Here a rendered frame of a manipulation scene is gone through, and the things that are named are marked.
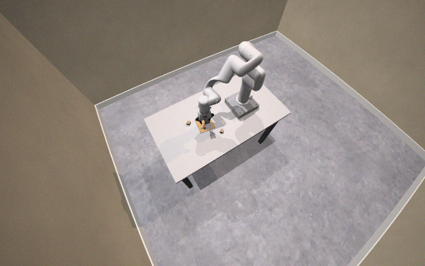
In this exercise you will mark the tan flat square mat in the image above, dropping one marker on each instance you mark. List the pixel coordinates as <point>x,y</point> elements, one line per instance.
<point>201,128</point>

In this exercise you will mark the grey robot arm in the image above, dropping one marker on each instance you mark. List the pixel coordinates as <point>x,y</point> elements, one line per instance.
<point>252,77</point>

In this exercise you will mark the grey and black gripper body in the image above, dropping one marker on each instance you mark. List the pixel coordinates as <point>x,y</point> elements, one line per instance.
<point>200,116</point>

